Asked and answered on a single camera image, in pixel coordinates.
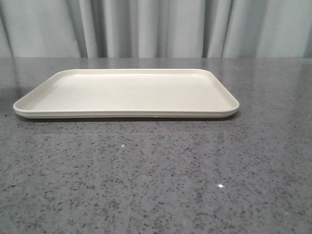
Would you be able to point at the grey pleated curtain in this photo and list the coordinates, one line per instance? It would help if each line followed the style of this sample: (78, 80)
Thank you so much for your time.
(155, 28)

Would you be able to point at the cream rectangular plastic tray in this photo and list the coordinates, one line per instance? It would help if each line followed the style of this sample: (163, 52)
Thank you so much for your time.
(92, 93)

